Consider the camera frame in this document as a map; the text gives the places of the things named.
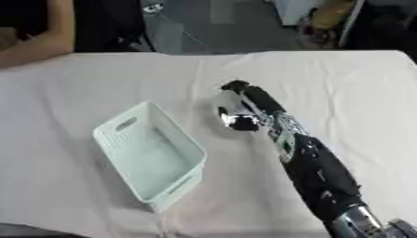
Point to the person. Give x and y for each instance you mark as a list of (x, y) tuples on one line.
[(106, 24)]

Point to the white cabinet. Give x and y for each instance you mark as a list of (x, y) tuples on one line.
[(293, 10)]

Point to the pale mint plastic basket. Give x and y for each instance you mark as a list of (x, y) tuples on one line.
[(155, 155)]

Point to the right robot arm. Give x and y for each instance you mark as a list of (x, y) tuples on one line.
[(320, 173)]

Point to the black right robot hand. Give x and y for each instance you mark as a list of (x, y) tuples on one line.
[(265, 98)]

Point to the yellow bag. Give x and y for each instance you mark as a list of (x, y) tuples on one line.
[(331, 14)]

